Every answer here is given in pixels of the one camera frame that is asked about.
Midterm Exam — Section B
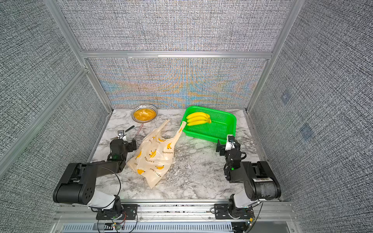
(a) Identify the yellow banana bunch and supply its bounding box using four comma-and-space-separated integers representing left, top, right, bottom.
186, 112, 212, 126

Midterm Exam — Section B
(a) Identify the patterned bowl with yellow food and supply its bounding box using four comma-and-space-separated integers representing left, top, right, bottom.
132, 104, 158, 123

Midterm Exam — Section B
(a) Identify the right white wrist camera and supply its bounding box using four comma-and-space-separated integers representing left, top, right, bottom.
225, 135, 236, 151

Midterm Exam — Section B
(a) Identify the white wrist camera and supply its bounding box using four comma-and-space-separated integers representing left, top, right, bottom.
117, 130, 127, 141
225, 135, 236, 151

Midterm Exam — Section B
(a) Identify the green plastic basket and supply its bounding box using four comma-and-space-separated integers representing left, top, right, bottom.
182, 106, 237, 143

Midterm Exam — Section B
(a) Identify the aluminium front rail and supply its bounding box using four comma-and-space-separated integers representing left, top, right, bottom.
48, 199, 302, 233

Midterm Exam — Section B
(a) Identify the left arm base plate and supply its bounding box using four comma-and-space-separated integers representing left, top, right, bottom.
96, 204, 138, 220

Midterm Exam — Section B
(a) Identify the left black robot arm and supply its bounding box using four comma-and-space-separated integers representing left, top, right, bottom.
53, 138, 137, 220

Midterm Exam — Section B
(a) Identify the banana print plastic bag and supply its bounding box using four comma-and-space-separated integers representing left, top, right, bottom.
127, 120, 187, 188

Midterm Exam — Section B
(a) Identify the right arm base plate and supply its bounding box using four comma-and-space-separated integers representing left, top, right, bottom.
213, 203, 254, 220

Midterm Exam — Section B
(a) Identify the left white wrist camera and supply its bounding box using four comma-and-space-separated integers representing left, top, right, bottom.
117, 130, 127, 141

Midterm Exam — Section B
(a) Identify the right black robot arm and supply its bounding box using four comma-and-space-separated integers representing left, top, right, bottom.
214, 136, 281, 219

